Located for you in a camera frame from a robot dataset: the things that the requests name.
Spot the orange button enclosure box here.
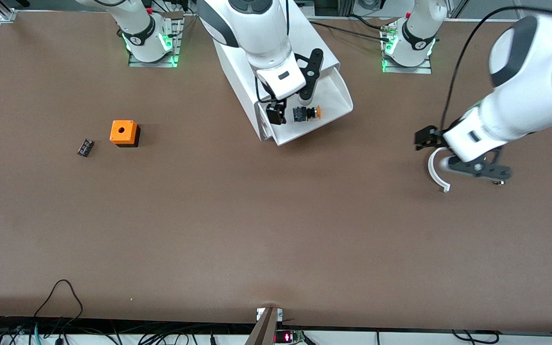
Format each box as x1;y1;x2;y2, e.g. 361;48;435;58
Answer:
109;120;141;148

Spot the looped black cable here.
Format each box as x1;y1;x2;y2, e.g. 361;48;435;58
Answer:
33;279;84;332

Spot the orange headed push button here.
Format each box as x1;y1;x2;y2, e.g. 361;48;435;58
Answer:
292;105;323;123

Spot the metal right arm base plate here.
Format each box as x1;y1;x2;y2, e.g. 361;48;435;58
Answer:
127;11;184;68

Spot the short black table cable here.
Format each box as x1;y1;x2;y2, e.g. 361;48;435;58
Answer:
350;13;394;32

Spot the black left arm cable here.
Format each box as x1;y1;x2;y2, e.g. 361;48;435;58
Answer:
440;5;552;132

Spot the white drawer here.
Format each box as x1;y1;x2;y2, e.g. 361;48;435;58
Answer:
258;66;354;147

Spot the white drawer cabinet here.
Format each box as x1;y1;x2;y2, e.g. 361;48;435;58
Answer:
213;0;341;143

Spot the long black table cable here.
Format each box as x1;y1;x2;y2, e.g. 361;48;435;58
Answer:
310;20;396;43

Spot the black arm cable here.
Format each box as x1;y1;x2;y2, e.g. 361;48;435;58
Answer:
255;72;277;104
440;5;552;132

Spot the black cable tangle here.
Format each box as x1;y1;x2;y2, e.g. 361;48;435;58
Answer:
0;314;257;345

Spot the small device with red display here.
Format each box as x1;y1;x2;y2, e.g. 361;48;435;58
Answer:
274;329;306;345

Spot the white curved plastic half ring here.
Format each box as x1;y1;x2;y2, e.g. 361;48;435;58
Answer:
428;148;451;193

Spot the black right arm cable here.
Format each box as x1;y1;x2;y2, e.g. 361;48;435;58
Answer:
255;72;277;104

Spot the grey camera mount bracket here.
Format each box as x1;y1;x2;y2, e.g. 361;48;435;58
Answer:
244;307;285;345

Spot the curled black cable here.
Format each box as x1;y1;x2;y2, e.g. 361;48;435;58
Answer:
451;329;502;345

